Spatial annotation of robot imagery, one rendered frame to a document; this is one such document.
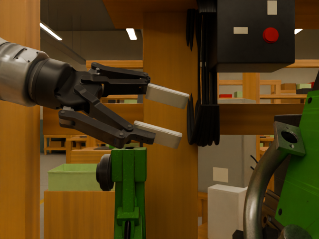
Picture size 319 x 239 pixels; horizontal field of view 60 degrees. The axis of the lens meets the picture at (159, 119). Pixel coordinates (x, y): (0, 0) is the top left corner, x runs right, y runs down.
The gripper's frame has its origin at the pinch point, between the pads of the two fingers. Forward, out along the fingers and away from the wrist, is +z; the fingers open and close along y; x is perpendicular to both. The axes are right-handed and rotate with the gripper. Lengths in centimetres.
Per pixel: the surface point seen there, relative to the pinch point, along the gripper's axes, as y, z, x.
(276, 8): 31.9, 16.8, -8.9
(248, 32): 27.3, 12.5, -4.3
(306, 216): -10.9, 20.6, 0.3
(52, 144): 532, -338, 797
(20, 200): -2.3, -29.3, 39.9
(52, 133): 16.1, -29.2, 34.1
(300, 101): 587, 347, 381
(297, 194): -7.0, 20.6, 1.2
